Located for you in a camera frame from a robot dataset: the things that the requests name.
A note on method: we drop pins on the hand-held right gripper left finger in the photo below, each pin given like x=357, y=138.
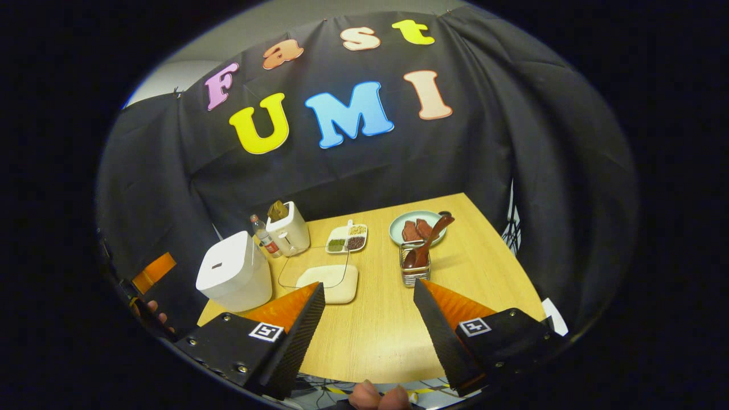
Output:
x=296, y=347

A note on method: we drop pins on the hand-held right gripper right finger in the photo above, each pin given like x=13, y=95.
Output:
x=441, y=341

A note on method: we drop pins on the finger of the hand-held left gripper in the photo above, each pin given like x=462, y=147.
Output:
x=154, y=272

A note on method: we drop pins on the white rice cooker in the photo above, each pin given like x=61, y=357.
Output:
x=233, y=273

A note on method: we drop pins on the brown wooden spoon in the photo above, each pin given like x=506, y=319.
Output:
x=435, y=230

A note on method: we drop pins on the white toaster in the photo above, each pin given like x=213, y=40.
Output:
x=290, y=233

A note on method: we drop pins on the clear water bottle red label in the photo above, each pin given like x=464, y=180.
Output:
x=265, y=236

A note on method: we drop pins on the white sheet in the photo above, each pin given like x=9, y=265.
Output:
x=555, y=319

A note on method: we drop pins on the white divided grain dish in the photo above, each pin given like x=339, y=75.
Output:
x=347, y=239

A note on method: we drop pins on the pale green plate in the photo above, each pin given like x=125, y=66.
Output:
x=398, y=225

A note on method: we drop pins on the black tripod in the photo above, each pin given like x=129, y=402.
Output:
x=511, y=228

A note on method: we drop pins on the brown toast slice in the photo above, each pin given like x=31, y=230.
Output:
x=278, y=210

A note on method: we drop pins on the black backdrop cloth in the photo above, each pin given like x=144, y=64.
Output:
x=398, y=165

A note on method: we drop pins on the black binder clip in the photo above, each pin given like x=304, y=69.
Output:
x=177, y=91

